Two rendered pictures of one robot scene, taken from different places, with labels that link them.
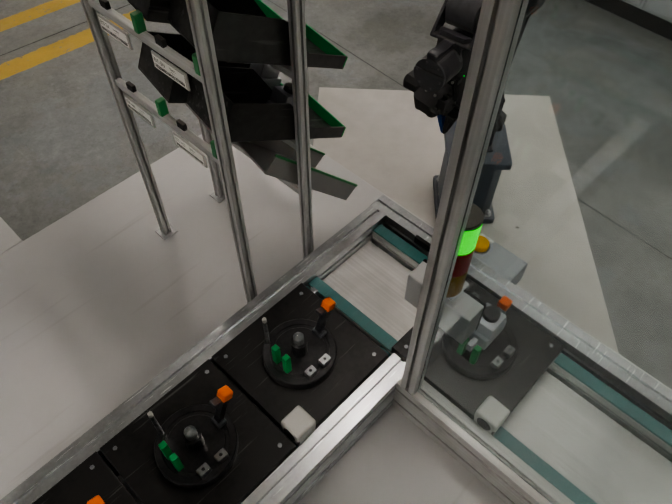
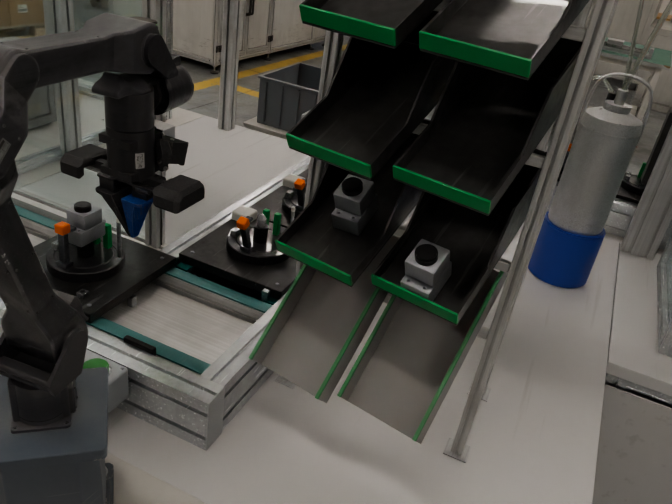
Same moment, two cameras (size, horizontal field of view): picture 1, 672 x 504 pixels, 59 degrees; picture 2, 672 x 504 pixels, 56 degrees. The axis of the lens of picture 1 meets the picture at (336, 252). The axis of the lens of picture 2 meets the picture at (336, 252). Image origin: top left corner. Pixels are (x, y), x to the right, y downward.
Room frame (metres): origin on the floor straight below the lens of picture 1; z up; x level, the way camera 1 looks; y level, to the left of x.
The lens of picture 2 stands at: (1.67, -0.25, 1.65)
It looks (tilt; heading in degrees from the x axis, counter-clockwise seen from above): 30 degrees down; 157
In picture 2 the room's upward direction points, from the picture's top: 9 degrees clockwise
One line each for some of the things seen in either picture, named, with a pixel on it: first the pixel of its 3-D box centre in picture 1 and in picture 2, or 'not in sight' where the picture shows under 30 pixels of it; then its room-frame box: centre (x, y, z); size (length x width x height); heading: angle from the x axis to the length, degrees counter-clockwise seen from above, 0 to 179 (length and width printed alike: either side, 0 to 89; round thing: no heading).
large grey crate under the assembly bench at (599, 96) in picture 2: not in sight; (599, 91); (-2.93, 4.12, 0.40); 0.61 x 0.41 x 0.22; 43
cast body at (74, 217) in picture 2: not in sight; (87, 219); (0.56, -0.27, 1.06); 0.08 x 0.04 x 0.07; 137
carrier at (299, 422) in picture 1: (298, 344); (261, 230); (0.54, 0.07, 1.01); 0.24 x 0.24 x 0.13; 47
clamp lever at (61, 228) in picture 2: not in sight; (66, 241); (0.60, -0.31, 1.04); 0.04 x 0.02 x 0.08; 137
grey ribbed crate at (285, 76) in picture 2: not in sight; (331, 105); (-1.19, 0.85, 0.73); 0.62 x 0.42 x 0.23; 47
